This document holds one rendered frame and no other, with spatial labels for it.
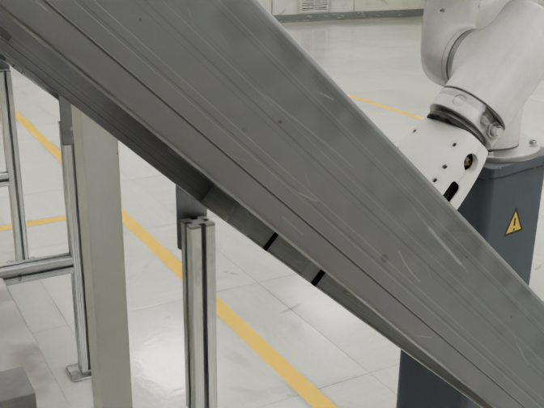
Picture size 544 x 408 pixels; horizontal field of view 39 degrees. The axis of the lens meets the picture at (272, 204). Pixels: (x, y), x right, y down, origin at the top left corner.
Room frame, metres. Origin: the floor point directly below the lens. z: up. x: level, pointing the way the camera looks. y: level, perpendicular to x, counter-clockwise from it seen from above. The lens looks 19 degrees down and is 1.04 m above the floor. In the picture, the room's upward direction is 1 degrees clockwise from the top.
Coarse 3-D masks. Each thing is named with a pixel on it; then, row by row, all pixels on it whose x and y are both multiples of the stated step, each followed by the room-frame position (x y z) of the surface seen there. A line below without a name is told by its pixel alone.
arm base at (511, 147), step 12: (516, 120) 1.23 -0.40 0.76; (504, 132) 1.22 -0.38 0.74; (516, 132) 1.24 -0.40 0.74; (504, 144) 1.22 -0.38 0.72; (516, 144) 1.24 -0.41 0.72; (528, 144) 1.26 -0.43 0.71; (492, 156) 1.18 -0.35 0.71; (504, 156) 1.18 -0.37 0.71; (516, 156) 1.19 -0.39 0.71; (528, 156) 1.20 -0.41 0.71
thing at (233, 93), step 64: (0, 0) 0.25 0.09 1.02; (64, 0) 0.26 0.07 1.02; (128, 0) 0.27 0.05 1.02; (192, 0) 0.28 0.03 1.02; (256, 0) 0.29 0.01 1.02; (128, 64) 0.27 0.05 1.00; (192, 64) 0.28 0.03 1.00; (256, 64) 0.29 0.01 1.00; (192, 128) 0.28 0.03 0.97; (256, 128) 0.29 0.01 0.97; (320, 128) 0.31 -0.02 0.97; (256, 192) 0.29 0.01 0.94; (320, 192) 0.31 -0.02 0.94; (384, 192) 0.32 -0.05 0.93; (320, 256) 0.31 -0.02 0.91; (384, 256) 0.32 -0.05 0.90; (448, 256) 0.34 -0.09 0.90; (448, 320) 0.35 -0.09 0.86; (512, 320) 0.37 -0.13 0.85; (512, 384) 0.37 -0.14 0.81
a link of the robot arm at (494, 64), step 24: (504, 24) 0.87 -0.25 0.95; (528, 24) 0.86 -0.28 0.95; (456, 48) 0.90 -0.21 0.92; (480, 48) 0.87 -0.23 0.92; (504, 48) 0.85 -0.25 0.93; (528, 48) 0.84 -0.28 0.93; (456, 72) 0.87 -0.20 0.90; (480, 72) 0.84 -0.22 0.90; (504, 72) 0.83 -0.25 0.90; (528, 72) 0.84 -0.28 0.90; (480, 96) 0.82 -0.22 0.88; (504, 96) 0.83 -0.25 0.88; (528, 96) 0.85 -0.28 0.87; (504, 120) 0.83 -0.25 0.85
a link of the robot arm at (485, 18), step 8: (488, 0) 1.23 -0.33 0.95; (496, 0) 1.22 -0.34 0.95; (504, 0) 1.22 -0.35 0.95; (528, 0) 1.22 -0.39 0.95; (536, 0) 1.23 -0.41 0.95; (480, 8) 1.23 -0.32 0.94; (488, 8) 1.22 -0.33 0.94; (496, 8) 1.22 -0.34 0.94; (480, 16) 1.23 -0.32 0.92; (488, 16) 1.22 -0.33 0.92; (480, 24) 1.23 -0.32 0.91; (488, 24) 1.22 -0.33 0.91
